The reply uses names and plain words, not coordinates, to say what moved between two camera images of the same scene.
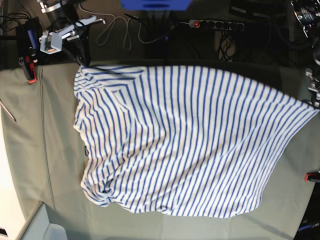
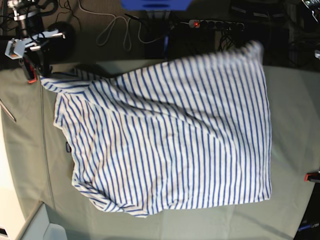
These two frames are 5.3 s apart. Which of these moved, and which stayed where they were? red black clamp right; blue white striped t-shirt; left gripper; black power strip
Moved: blue white striped t-shirt; left gripper
Stayed: black power strip; red black clamp right
